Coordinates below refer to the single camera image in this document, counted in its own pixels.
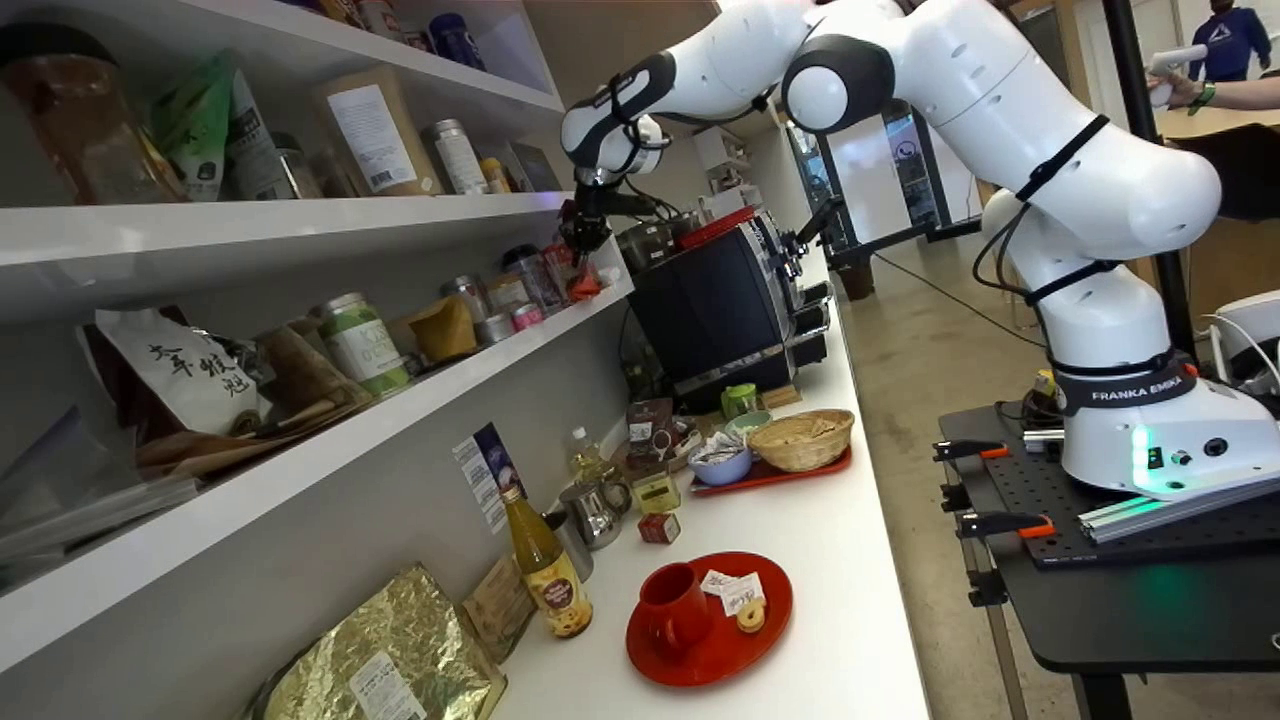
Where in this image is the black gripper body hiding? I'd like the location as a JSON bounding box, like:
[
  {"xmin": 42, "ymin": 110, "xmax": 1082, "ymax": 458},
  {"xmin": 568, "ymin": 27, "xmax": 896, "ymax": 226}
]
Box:
[{"xmin": 568, "ymin": 179, "xmax": 650, "ymax": 256}]

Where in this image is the orange snack packet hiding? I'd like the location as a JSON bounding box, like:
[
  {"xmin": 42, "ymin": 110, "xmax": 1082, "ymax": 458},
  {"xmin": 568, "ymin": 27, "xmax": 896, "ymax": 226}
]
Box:
[{"xmin": 563, "ymin": 266, "xmax": 613, "ymax": 309}]

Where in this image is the bare person forearm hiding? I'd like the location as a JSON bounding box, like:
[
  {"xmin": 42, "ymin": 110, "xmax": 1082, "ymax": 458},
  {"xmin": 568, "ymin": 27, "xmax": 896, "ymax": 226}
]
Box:
[{"xmin": 1157, "ymin": 74, "xmax": 1280, "ymax": 116}]

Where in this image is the white shelf unit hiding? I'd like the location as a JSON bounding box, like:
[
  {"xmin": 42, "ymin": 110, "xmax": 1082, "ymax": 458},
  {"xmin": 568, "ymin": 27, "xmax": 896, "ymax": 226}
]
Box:
[{"xmin": 0, "ymin": 0, "xmax": 639, "ymax": 720}]

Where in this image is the white packet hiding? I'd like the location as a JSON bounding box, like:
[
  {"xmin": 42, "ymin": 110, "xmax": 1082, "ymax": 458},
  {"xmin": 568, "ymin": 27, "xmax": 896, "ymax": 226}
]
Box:
[{"xmin": 698, "ymin": 567, "xmax": 770, "ymax": 615}]

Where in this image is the brown paper packet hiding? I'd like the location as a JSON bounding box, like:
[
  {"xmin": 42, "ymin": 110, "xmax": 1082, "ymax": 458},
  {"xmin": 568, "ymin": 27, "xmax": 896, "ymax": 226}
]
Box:
[{"xmin": 461, "ymin": 552, "xmax": 540, "ymax": 670}]

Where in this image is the black coffee machine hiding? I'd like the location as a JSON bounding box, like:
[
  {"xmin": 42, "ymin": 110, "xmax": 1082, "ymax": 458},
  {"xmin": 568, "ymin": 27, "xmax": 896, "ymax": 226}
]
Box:
[{"xmin": 618, "ymin": 203, "xmax": 837, "ymax": 416}]

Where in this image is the white can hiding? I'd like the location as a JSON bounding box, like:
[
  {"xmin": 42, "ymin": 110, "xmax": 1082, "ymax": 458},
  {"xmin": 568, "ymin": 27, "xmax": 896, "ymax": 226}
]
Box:
[{"xmin": 431, "ymin": 116, "xmax": 491, "ymax": 199}]

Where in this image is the yellow brown cup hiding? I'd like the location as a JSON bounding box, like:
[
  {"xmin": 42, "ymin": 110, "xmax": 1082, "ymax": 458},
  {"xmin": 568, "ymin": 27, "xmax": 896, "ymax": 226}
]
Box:
[{"xmin": 407, "ymin": 298, "xmax": 485, "ymax": 369}]

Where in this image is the dark jar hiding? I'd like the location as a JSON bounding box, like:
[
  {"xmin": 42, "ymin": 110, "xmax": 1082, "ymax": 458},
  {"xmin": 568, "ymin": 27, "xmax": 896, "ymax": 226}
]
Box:
[{"xmin": 625, "ymin": 403, "xmax": 674, "ymax": 474}]

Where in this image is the green box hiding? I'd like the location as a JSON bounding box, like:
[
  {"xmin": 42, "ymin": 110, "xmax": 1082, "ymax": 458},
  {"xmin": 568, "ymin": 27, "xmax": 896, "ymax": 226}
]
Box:
[{"xmin": 716, "ymin": 379, "xmax": 763, "ymax": 425}]

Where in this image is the brown bag white label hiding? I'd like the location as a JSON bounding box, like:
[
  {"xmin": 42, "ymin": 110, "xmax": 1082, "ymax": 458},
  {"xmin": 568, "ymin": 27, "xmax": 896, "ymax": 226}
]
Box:
[{"xmin": 318, "ymin": 74, "xmax": 445, "ymax": 199}]

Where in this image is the green lid jar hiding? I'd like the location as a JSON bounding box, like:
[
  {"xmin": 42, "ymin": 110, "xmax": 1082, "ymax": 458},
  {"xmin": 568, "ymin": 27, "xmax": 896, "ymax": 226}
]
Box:
[{"xmin": 318, "ymin": 289, "xmax": 416, "ymax": 400}]

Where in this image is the blue bowl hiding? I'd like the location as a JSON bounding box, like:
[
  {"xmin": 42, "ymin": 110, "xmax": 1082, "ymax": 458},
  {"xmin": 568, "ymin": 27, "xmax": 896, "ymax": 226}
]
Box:
[{"xmin": 690, "ymin": 432, "xmax": 762, "ymax": 488}]

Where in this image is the blue white carton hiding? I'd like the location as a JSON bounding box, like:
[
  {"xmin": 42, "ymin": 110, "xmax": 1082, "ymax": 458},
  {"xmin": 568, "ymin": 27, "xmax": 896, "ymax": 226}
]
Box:
[{"xmin": 447, "ymin": 420, "xmax": 523, "ymax": 537}]

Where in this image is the yellow label jar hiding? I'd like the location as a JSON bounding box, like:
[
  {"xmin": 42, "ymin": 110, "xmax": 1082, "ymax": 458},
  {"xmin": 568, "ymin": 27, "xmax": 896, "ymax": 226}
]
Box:
[{"xmin": 629, "ymin": 474, "xmax": 683, "ymax": 519}]

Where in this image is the wicker basket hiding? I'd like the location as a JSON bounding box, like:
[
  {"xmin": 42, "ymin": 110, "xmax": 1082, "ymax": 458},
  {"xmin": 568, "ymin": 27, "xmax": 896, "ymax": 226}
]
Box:
[{"xmin": 748, "ymin": 408, "xmax": 855, "ymax": 478}]

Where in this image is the red tray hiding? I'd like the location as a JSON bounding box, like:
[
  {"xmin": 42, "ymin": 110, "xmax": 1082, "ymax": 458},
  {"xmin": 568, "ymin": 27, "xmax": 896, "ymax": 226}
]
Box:
[{"xmin": 690, "ymin": 450, "xmax": 855, "ymax": 499}]

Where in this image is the small red can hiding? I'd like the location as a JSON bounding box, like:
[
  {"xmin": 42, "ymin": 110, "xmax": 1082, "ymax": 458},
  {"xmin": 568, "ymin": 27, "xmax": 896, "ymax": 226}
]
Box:
[{"xmin": 637, "ymin": 509, "xmax": 683, "ymax": 547}]

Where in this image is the yellow liquid glass bottle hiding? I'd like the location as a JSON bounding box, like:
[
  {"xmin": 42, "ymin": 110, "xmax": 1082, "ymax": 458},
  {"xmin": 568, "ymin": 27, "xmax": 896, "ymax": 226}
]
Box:
[{"xmin": 502, "ymin": 478, "xmax": 598, "ymax": 643}]

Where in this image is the red cup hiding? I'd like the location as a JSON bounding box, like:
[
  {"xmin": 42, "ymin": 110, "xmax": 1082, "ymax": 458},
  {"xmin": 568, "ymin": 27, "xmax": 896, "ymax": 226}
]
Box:
[{"xmin": 637, "ymin": 560, "xmax": 722, "ymax": 649}]

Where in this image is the red plate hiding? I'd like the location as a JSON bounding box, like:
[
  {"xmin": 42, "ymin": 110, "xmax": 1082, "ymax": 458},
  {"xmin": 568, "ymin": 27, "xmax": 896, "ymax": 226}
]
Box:
[{"xmin": 625, "ymin": 547, "xmax": 797, "ymax": 693}]

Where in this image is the green pouch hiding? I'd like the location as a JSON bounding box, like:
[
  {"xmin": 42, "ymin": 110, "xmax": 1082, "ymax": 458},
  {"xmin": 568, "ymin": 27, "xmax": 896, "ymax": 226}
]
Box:
[{"xmin": 151, "ymin": 53, "xmax": 253, "ymax": 203}]

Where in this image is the white bag black script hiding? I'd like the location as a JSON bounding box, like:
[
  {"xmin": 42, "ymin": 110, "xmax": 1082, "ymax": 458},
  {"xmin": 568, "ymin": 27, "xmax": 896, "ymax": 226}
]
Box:
[{"xmin": 93, "ymin": 303, "xmax": 275, "ymax": 439}]

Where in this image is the gold foil bag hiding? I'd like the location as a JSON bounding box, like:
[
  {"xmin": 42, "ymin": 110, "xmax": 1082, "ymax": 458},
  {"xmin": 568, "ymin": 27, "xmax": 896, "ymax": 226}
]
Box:
[{"xmin": 245, "ymin": 566, "xmax": 513, "ymax": 720}]

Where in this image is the amber glass jar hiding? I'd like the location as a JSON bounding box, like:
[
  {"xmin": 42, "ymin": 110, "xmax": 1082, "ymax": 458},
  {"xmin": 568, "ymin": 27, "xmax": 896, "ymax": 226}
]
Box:
[{"xmin": 0, "ymin": 25, "xmax": 185, "ymax": 208}]

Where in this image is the cardboard box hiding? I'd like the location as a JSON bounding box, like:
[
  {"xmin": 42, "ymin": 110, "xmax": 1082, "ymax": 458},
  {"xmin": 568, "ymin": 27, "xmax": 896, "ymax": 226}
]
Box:
[{"xmin": 1170, "ymin": 105, "xmax": 1280, "ymax": 334}]

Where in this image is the person in blue shirt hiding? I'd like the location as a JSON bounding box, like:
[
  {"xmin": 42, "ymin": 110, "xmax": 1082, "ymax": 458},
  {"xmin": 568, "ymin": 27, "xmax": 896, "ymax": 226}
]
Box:
[{"xmin": 1187, "ymin": 0, "xmax": 1275, "ymax": 85}]

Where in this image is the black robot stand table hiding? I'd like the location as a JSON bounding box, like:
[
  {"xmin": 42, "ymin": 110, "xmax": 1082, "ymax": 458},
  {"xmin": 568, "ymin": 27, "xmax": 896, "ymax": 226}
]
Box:
[{"xmin": 933, "ymin": 396, "xmax": 1280, "ymax": 720}]

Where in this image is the orange handled clamp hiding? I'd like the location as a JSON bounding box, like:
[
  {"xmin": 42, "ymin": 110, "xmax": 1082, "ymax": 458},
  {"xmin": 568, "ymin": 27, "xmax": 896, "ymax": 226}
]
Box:
[
  {"xmin": 952, "ymin": 509, "xmax": 1064, "ymax": 547},
  {"xmin": 933, "ymin": 435, "xmax": 1020, "ymax": 474}
]

